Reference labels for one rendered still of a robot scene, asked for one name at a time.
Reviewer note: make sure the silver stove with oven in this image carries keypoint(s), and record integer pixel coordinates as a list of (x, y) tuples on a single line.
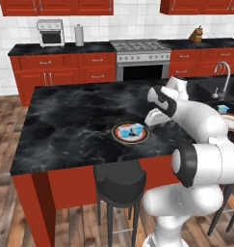
[(141, 59)]

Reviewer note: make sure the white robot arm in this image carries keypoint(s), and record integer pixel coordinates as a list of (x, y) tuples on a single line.
[(205, 128)]

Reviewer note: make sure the red wall cupboards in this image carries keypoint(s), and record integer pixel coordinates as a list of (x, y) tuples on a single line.
[(202, 6), (57, 7)]

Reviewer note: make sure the silver curved tap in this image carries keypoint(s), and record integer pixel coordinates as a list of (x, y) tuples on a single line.
[(227, 75)]

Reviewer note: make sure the black bar stool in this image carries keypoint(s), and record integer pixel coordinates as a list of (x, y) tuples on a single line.
[(225, 202), (120, 183)]

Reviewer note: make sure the red base cupboards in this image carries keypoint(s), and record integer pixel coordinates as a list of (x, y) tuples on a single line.
[(64, 74), (202, 61)]

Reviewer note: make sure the round plate with red rim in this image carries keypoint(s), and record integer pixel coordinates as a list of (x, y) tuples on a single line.
[(130, 139), (233, 123)]

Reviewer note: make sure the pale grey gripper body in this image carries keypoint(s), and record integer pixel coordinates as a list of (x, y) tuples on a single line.
[(155, 117)]

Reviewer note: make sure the black sink basin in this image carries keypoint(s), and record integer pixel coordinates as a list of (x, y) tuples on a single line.
[(205, 88)]

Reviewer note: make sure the wooden knife block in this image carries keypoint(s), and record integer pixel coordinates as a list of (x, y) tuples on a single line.
[(196, 35)]

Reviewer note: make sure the white toaster oven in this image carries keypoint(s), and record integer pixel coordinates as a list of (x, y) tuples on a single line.
[(51, 33)]

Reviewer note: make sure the white paper towel roll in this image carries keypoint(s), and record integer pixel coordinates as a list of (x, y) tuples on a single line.
[(79, 36)]

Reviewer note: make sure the red kitchen island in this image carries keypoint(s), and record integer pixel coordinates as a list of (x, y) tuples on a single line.
[(70, 188)]

